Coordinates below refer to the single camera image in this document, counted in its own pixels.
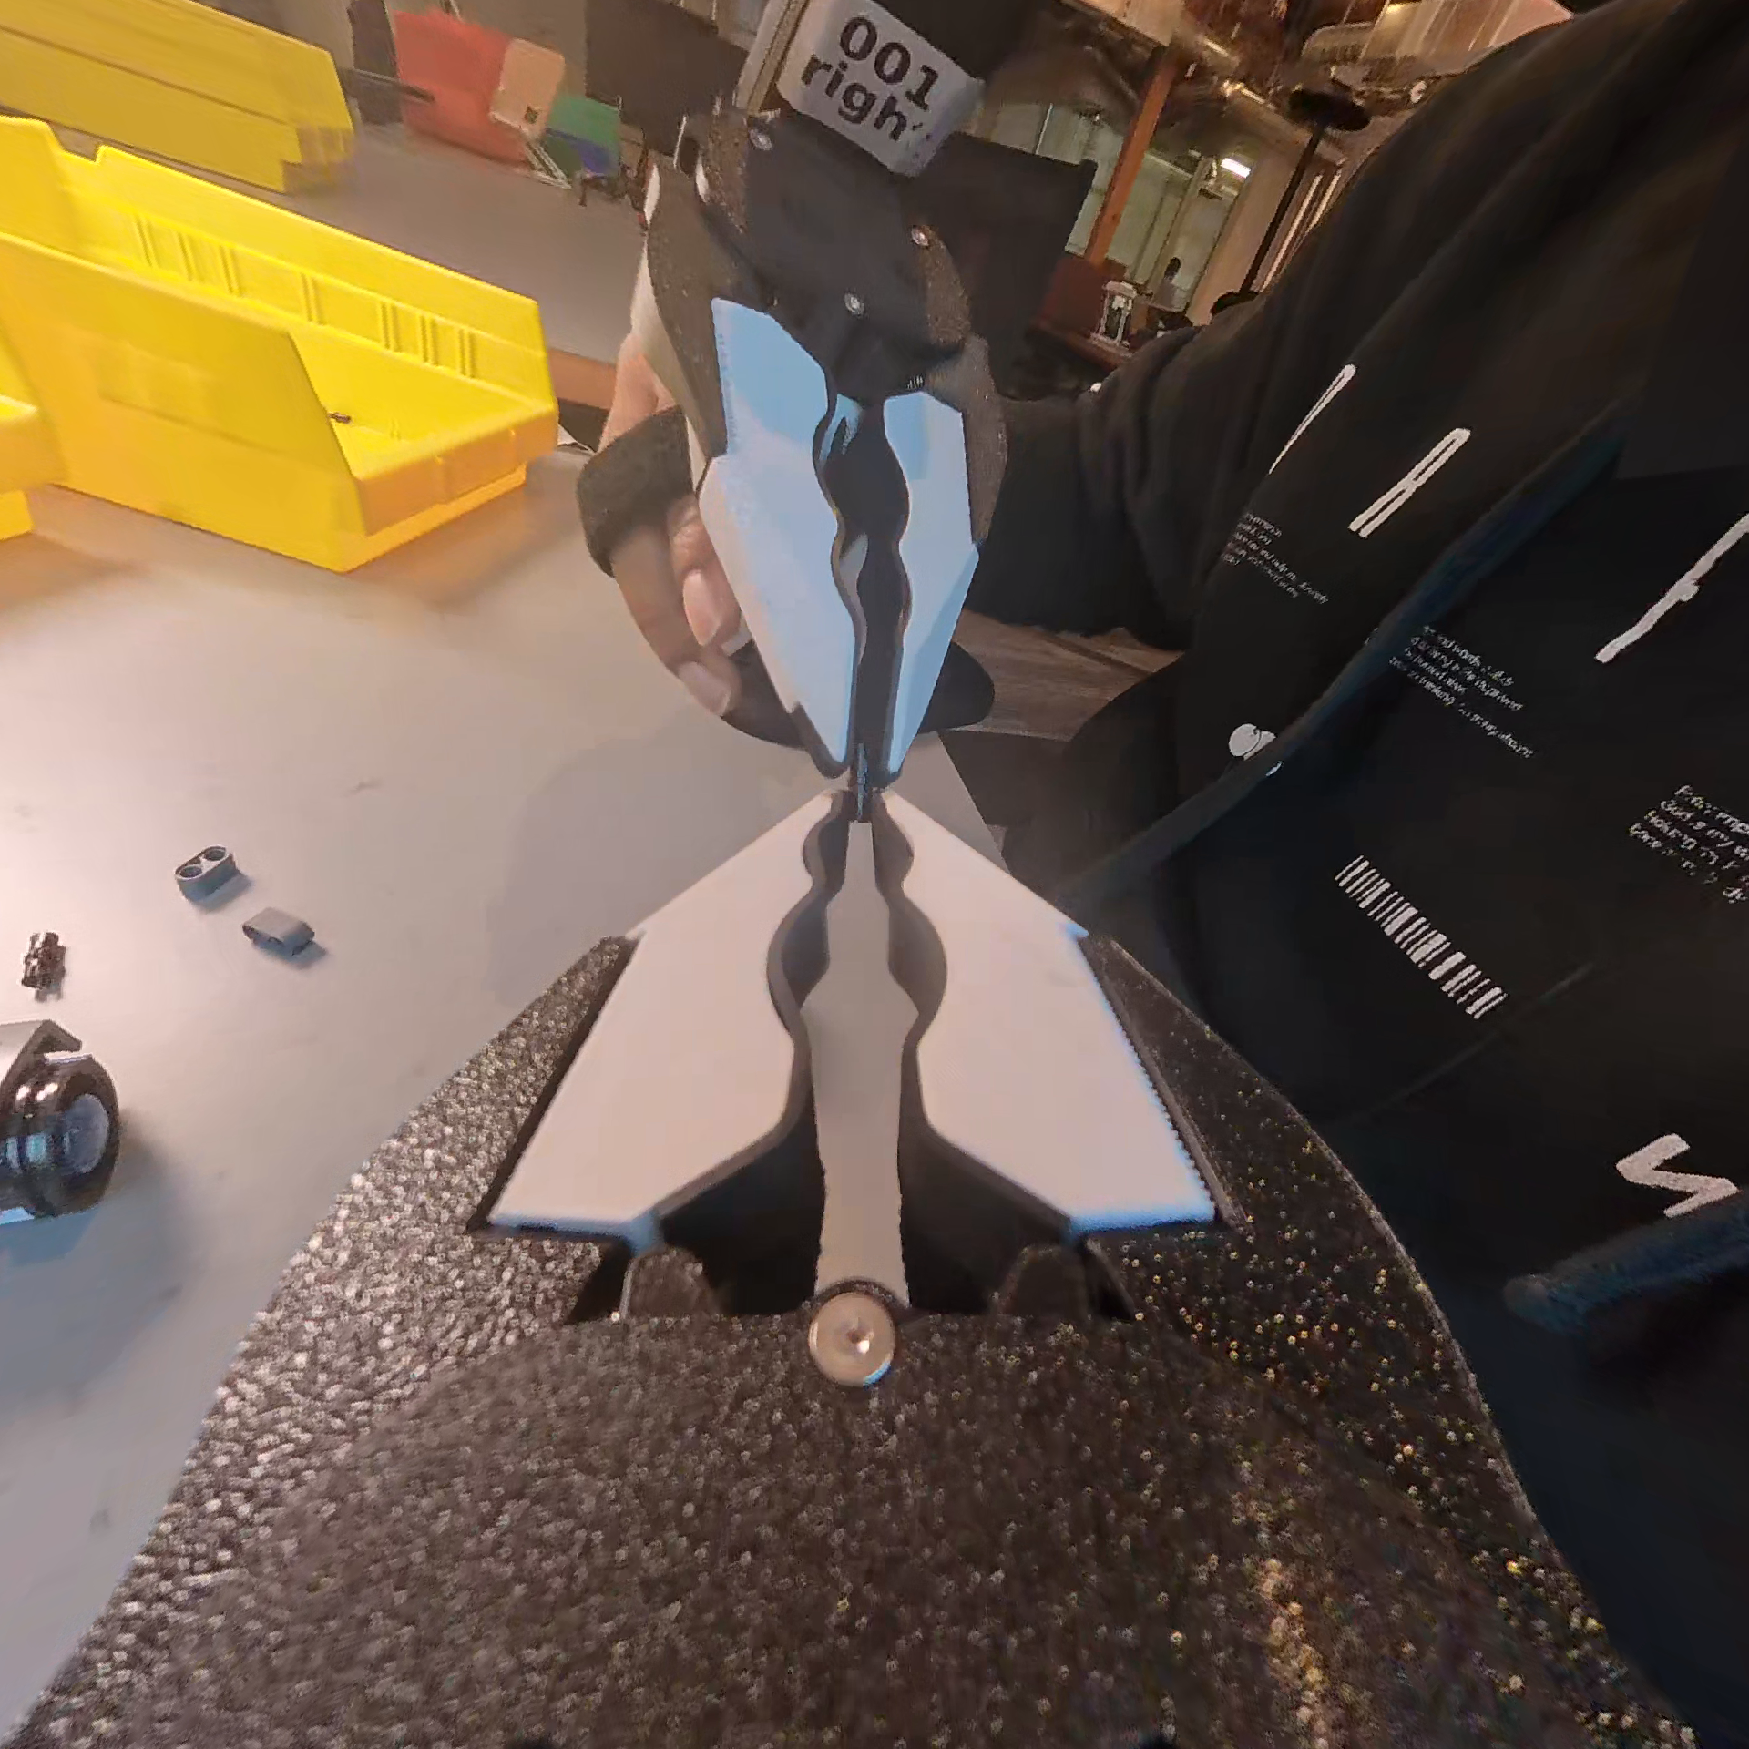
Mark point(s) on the grey desk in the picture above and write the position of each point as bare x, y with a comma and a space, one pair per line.
342, 765

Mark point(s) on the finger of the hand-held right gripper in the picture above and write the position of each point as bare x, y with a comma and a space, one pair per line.
936, 547
766, 519

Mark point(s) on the person's right hand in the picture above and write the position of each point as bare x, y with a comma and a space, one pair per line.
696, 602

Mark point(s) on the red crate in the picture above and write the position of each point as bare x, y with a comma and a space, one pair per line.
445, 70

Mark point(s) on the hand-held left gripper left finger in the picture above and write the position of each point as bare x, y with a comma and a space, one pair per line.
670, 1066

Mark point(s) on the grey black wheel assembly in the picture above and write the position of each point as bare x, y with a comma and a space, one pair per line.
55, 1120

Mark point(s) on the person's black printed sweatshirt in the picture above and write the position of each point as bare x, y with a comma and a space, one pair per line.
1504, 683

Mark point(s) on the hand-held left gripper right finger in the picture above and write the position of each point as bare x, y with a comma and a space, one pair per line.
1052, 1066

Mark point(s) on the grey brick connector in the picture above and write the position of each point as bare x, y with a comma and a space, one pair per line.
210, 876
281, 934

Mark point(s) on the stacked yellow bins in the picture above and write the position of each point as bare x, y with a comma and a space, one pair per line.
165, 82

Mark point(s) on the yellow plastic bin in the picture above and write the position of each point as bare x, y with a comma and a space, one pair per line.
206, 437

